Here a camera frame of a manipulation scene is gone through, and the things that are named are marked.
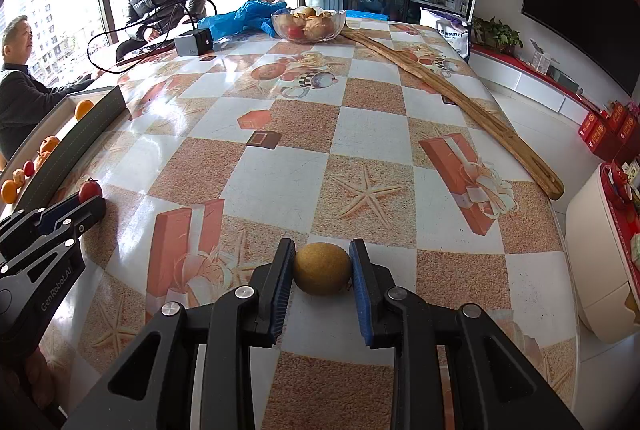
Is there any black cable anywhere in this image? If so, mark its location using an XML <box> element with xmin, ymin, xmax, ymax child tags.
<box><xmin>87</xmin><ymin>0</ymin><xmax>218</xmax><ymax>73</ymax></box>

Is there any white printed bag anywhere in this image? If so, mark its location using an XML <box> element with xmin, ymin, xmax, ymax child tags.
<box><xmin>419</xmin><ymin>7</ymin><xmax>473</xmax><ymax>63</ymax></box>

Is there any blue plastic bag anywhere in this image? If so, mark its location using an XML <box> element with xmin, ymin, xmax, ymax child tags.
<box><xmin>202</xmin><ymin>1</ymin><xmax>288</xmax><ymax>40</ymax></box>

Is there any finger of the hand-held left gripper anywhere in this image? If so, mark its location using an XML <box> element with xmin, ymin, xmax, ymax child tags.
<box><xmin>0</xmin><ymin>209</ymin><xmax>66</xmax><ymax>251</ymax></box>
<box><xmin>0</xmin><ymin>197</ymin><xmax>107</xmax><ymax>281</ymax></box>

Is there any grey rectangular box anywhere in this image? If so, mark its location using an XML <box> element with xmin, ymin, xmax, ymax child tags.
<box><xmin>0</xmin><ymin>84</ymin><xmax>132</xmax><ymax>211</ymax></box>

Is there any red tray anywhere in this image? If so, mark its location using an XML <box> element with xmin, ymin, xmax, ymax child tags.
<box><xmin>600</xmin><ymin>161</ymin><xmax>640</xmax><ymax>211</ymax></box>

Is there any long wooden stick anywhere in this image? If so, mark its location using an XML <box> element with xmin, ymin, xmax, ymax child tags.
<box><xmin>340</xmin><ymin>28</ymin><xmax>565</xmax><ymax>201</ymax></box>

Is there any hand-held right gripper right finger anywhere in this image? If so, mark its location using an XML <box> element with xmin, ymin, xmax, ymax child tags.
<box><xmin>349</xmin><ymin>238</ymin><xmax>583</xmax><ymax>430</ymax></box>

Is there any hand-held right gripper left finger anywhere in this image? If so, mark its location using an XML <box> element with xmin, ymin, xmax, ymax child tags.
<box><xmin>62</xmin><ymin>238</ymin><xmax>297</xmax><ymax>430</ymax></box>

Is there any green potted plant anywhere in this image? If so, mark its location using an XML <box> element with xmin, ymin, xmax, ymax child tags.
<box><xmin>472</xmin><ymin>16</ymin><xmax>524</xmax><ymax>55</ymax></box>

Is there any white low console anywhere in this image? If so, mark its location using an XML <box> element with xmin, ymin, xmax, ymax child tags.
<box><xmin>472</xmin><ymin>44</ymin><xmax>608</xmax><ymax>125</ymax></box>

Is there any small white box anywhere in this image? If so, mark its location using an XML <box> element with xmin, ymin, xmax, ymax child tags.
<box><xmin>531</xmin><ymin>40</ymin><xmax>553</xmax><ymax>73</ymax></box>

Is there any red gift box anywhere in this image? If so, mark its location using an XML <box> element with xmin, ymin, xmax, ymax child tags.
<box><xmin>620</xmin><ymin>114</ymin><xmax>640</xmax><ymax>145</ymax></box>
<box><xmin>607</xmin><ymin>102</ymin><xmax>630</xmax><ymax>131</ymax></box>
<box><xmin>578</xmin><ymin>112</ymin><xmax>621</xmax><ymax>153</ymax></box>

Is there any brown round fruit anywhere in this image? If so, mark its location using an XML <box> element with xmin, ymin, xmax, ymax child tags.
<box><xmin>292</xmin><ymin>242</ymin><xmax>352</xmax><ymax>297</ymax></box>

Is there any grey power adapter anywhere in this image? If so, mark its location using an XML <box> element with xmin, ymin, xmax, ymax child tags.
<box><xmin>174</xmin><ymin>28</ymin><xmax>213</xmax><ymax>57</ymax></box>

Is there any glass fruit bowl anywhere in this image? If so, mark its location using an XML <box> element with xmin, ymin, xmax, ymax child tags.
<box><xmin>271</xmin><ymin>7</ymin><xmax>347</xmax><ymax>43</ymax></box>

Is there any person's left hand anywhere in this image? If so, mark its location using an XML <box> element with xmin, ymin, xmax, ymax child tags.
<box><xmin>20</xmin><ymin>342</ymin><xmax>66</xmax><ymax>416</ymax></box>

